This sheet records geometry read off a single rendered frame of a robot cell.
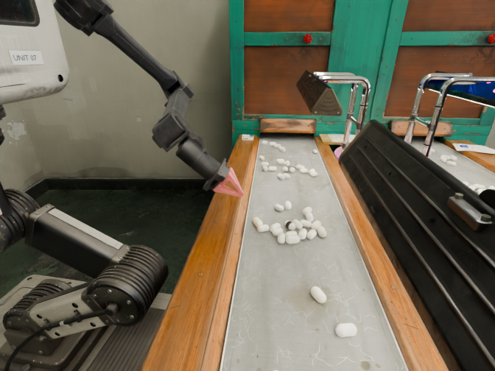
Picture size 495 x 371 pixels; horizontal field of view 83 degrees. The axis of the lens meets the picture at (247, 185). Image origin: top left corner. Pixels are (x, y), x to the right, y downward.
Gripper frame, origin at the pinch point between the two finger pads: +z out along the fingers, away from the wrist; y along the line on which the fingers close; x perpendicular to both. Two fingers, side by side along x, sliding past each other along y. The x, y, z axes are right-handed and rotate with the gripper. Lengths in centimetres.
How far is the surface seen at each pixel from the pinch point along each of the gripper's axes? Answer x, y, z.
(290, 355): -0.1, -36.4, 16.9
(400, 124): -48, 84, 55
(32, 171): 178, 140, -111
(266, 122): -3, 83, 3
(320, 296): -5.8, -25.1, 20.2
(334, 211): -10.7, 11.3, 28.4
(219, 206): 10.9, 6.7, 0.0
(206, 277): 9.3, -22.9, 2.2
